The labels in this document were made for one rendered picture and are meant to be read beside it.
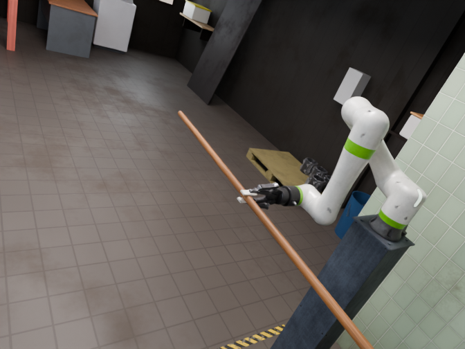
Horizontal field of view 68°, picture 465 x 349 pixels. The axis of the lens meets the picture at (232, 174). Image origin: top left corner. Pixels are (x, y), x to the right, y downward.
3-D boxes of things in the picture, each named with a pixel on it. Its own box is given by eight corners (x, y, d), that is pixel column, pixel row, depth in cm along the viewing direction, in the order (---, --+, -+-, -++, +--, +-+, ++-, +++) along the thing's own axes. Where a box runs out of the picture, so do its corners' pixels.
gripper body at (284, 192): (292, 193, 147) (276, 193, 142) (284, 208, 151) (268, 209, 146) (282, 183, 153) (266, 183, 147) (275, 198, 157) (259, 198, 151)
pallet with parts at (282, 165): (335, 205, 453) (348, 184, 438) (293, 208, 404) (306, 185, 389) (283, 158, 531) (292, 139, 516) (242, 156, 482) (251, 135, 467)
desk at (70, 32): (75, 36, 702) (81, -3, 668) (90, 59, 608) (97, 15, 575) (34, 26, 657) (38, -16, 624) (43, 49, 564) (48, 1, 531)
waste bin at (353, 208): (373, 253, 380) (400, 216, 357) (344, 250, 364) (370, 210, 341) (351, 226, 417) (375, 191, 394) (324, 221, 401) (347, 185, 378)
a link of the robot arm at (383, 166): (400, 175, 171) (359, 86, 148) (417, 192, 156) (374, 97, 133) (376, 188, 174) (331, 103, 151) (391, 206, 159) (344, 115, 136)
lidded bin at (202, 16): (207, 24, 709) (212, 11, 697) (191, 19, 685) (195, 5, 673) (198, 19, 741) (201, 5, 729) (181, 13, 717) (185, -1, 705)
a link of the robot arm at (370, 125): (385, 109, 136) (358, 100, 133) (401, 120, 125) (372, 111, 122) (364, 149, 144) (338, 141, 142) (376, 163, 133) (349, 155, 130)
